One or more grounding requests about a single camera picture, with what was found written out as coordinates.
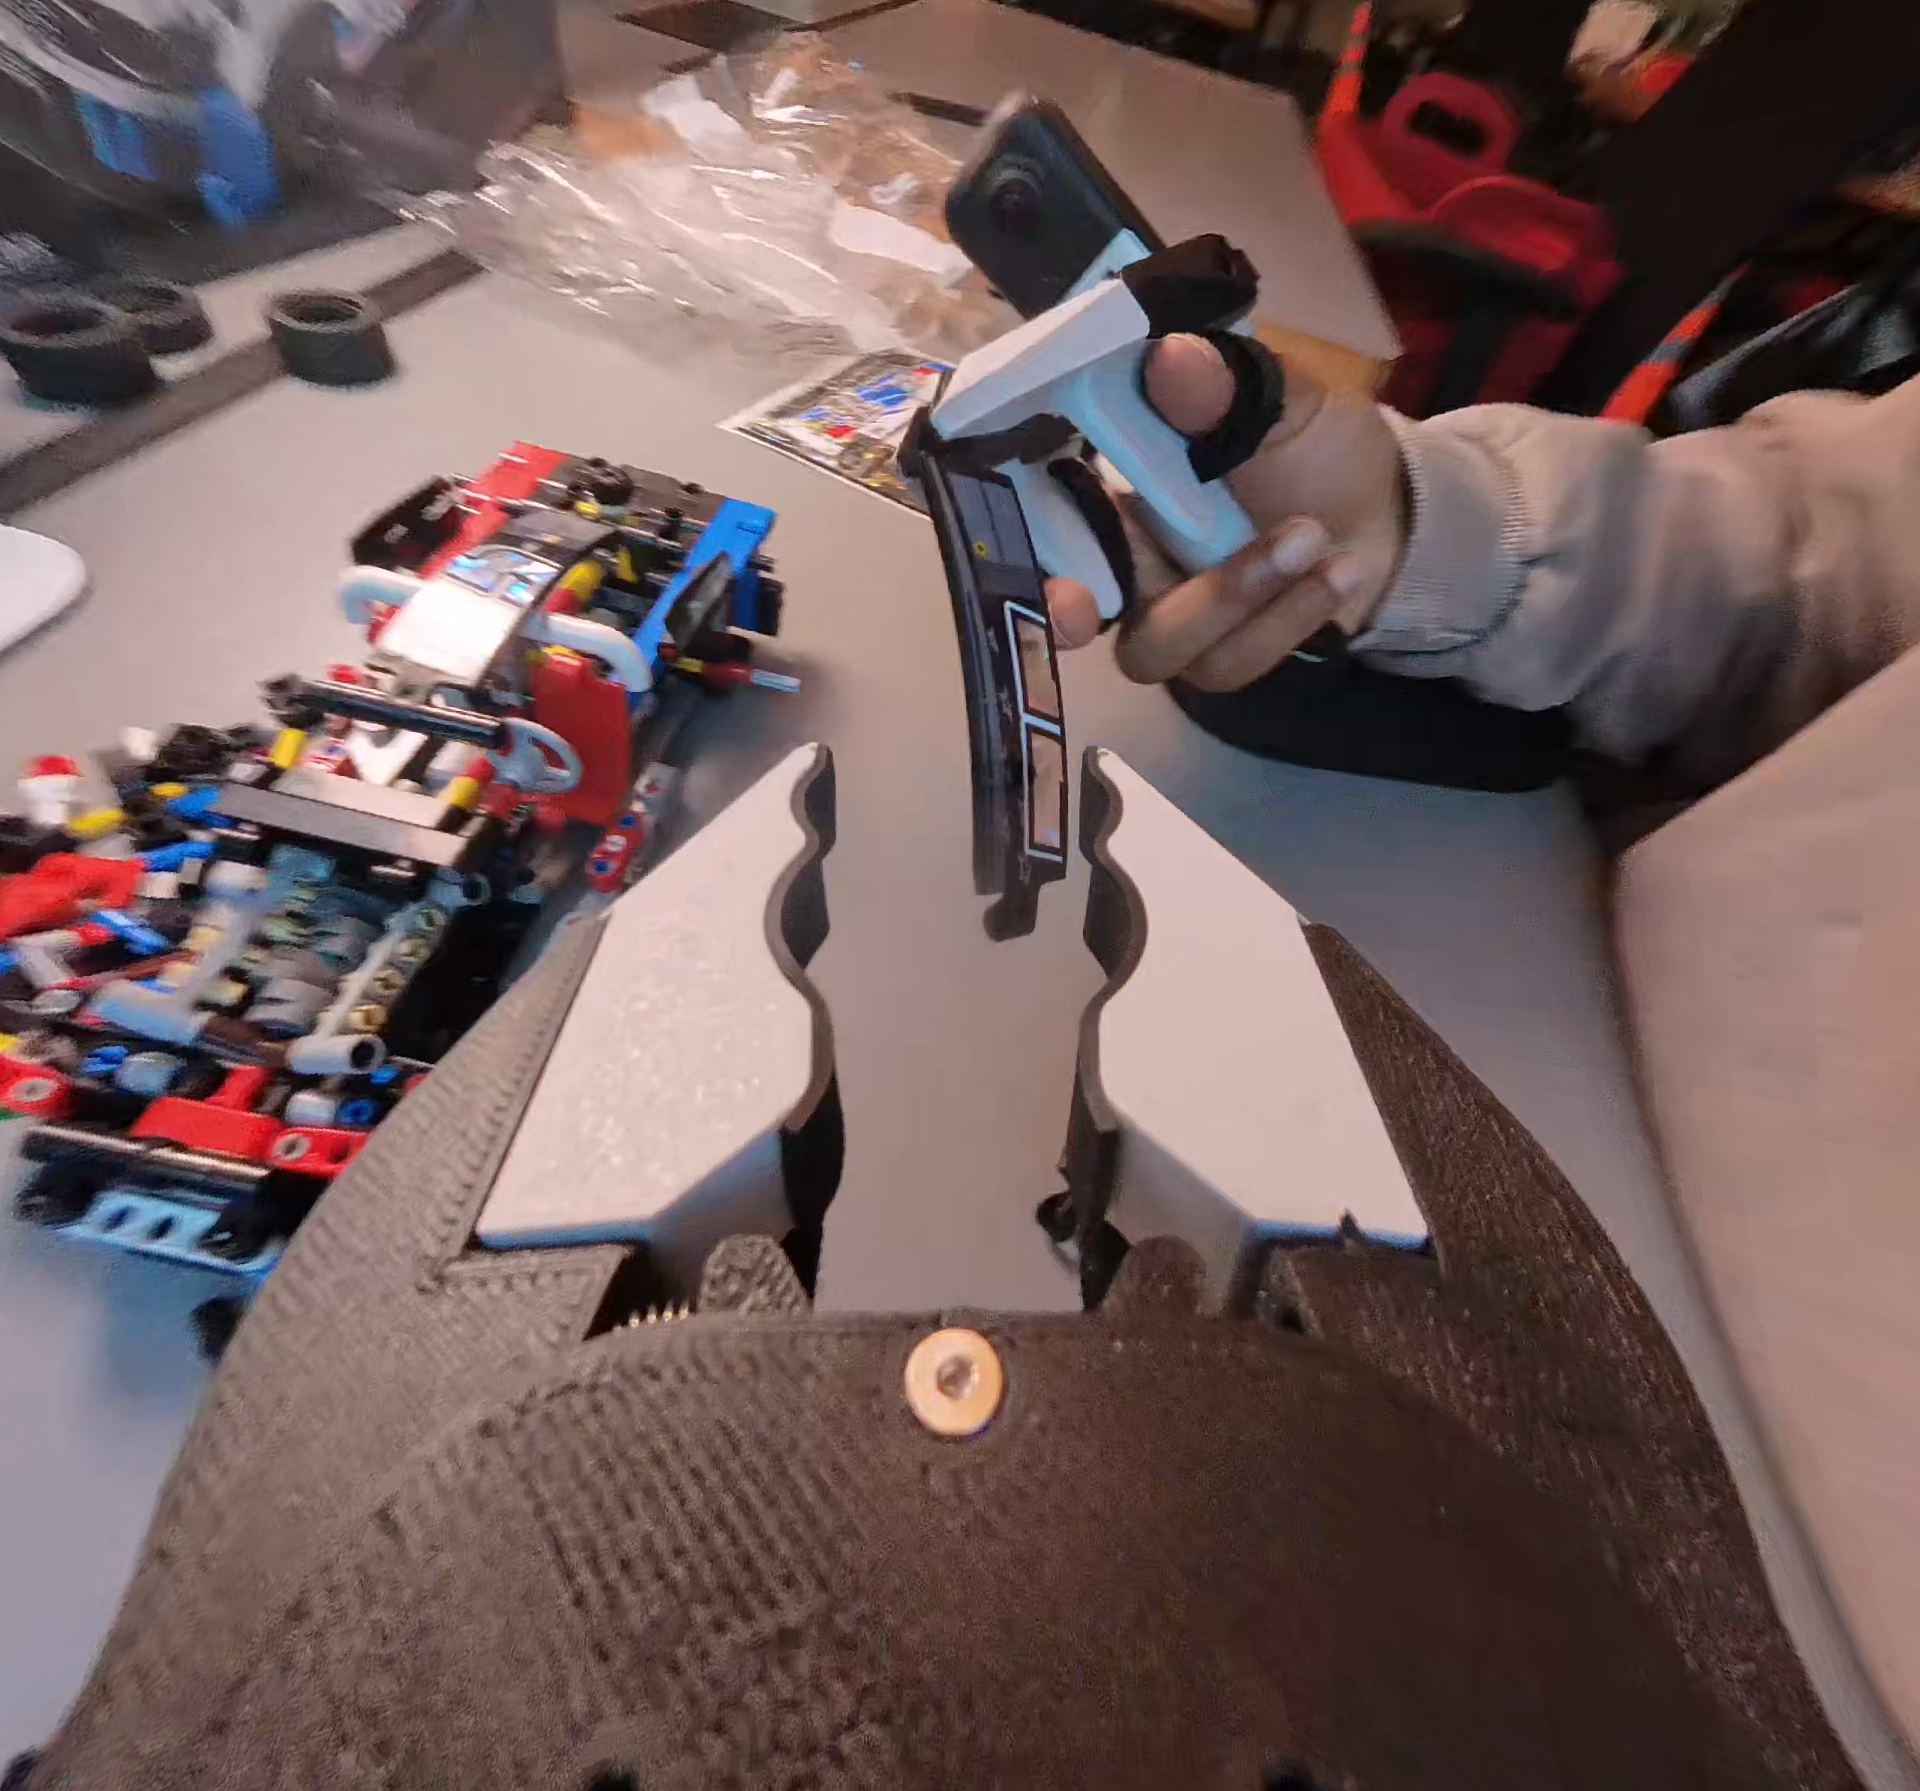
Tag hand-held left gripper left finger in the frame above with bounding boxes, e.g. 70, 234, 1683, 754
472, 742, 847, 1297

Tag clear plastic bags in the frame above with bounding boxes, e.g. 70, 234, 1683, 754
404, 28, 1038, 368

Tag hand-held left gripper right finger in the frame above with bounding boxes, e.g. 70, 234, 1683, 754
1051, 748, 1431, 1315

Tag white rounded board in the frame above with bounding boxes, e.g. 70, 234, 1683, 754
0, 524, 90, 656

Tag black rounded case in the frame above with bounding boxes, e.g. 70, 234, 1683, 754
1170, 644, 1593, 796

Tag lego race car model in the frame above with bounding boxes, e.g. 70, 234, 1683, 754
0, 442, 805, 1313

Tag lego set box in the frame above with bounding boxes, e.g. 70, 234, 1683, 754
0, 0, 565, 240

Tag person's right hand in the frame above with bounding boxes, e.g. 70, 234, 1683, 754
1042, 334, 1413, 690

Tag black curved lego panel with stickers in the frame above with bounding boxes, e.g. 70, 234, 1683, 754
914, 448, 1087, 942

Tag lego sticker sheet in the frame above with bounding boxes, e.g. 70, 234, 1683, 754
721, 348, 963, 518

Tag person's right forearm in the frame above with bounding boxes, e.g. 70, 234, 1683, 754
1350, 382, 1920, 774

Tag red chair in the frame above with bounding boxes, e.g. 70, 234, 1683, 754
1320, 74, 1631, 428

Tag black lego tire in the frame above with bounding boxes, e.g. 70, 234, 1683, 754
0, 294, 161, 410
267, 292, 396, 388
105, 274, 217, 356

